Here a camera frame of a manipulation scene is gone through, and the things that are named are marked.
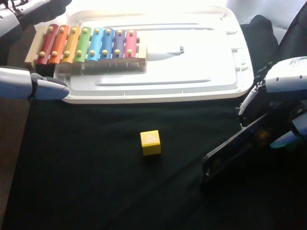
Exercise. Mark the rainbow wooden xylophone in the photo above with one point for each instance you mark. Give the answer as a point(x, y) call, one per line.
point(96, 43)

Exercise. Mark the white plastic lid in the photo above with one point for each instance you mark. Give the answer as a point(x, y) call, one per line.
point(180, 72)

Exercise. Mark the black table cloth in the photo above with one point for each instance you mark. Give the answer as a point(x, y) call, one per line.
point(96, 179)

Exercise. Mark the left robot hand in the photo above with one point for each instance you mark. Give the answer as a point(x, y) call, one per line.
point(48, 89)

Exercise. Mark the black chair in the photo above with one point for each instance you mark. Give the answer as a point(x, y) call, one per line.
point(295, 36)

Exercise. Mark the yellow wooden cube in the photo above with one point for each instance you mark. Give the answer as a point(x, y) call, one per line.
point(150, 143)

